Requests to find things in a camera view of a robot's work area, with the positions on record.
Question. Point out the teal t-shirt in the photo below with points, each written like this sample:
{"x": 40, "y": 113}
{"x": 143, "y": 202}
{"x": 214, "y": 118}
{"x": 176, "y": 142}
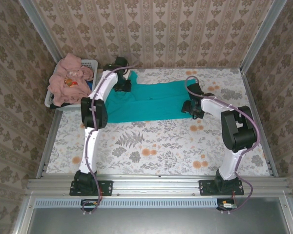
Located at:
{"x": 149, "y": 102}

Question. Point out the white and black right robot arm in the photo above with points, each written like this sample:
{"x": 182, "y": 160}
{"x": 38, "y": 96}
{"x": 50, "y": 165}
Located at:
{"x": 230, "y": 163}

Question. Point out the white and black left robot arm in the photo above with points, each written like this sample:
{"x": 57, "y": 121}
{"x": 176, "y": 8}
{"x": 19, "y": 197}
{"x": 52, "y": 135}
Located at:
{"x": 90, "y": 146}

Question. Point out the white plastic laundry basket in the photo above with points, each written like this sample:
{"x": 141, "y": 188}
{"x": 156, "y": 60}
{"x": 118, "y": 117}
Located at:
{"x": 94, "y": 67}

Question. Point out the blue garment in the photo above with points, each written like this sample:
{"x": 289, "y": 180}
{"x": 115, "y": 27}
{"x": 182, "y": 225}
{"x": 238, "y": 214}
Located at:
{"x": 89, "y": 84}

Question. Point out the pink t-shirt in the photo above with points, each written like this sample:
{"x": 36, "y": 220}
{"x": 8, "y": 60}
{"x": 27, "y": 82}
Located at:
{"x": 73, "y": 95}

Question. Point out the floral table cover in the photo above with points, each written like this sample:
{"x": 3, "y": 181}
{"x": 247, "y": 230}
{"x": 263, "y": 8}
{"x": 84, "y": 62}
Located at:
{"x": 149, "y": 151}

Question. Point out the black garment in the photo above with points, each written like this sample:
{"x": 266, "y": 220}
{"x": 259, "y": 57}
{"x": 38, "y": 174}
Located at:
{"x": 54, "y": 106}

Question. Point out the grey metal base panel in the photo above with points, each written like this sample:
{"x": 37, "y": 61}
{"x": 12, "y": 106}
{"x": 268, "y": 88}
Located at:
{"x": 149, "y": 221}

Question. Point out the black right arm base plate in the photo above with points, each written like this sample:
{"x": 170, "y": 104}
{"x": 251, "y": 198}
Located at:
{"x": 207, "y": 187}

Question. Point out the aluminium mounting rail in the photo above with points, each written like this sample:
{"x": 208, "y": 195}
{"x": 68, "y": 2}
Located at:
{"x": 156, "y": 185}

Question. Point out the aluminium frame post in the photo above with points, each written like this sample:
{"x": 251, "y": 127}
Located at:
{"x": 39, "y": 26}
{"x": 263, "y": 31}

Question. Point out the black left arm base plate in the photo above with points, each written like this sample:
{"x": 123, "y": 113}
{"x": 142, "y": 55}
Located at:
{"x": 105, "y": 187}

